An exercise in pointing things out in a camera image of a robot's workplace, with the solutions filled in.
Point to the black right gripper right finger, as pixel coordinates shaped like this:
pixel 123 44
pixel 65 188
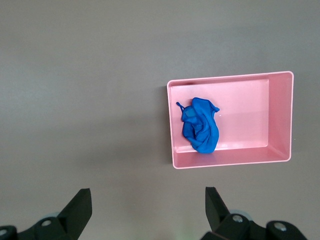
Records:
pixel 220 215

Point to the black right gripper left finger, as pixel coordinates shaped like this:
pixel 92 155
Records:
pixel 75 212

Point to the blue cloth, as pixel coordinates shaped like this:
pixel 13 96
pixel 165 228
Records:
pixel 202 127

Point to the pink plastic bin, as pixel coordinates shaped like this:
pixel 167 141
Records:
pixel 245 112

